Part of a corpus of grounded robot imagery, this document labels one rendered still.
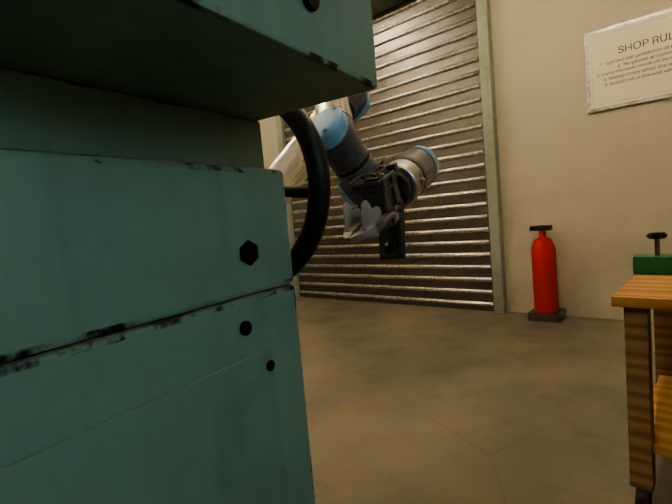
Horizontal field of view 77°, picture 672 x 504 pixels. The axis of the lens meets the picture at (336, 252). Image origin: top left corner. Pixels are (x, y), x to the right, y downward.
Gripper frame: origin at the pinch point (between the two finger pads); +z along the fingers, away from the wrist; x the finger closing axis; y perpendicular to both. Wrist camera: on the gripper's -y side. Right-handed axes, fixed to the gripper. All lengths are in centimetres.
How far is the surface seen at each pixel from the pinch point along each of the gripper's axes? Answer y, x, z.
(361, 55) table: 24.8, 22.6, 28.7
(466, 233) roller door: -100, -52, -232
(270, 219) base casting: 16.0, 14.1, 32.0
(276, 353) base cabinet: 7.3, 14.3, 36.3
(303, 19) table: 27.0, 22.6, 34.2
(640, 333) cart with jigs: -45, 40, -42
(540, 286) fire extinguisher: -126, -2, -200
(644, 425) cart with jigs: -65, 40, -34
